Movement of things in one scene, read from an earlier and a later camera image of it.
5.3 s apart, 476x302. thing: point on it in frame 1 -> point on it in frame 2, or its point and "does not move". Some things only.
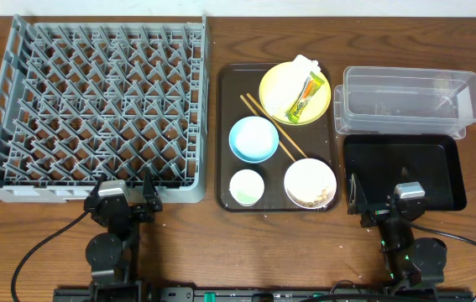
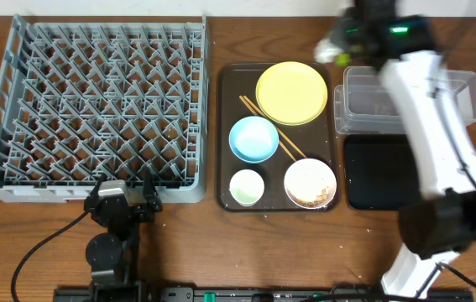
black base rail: [448, 294] does not move
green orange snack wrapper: [311, 85] -> [342, 59]
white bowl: [311, 184] does not move
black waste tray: [380, 162] does not move
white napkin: [286, 83] -> [325, 50]
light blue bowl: [253, 139] does not move
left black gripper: [133, 210] does not move
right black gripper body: [375, 216] -> [351, 35]
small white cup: [247, 187] does not move
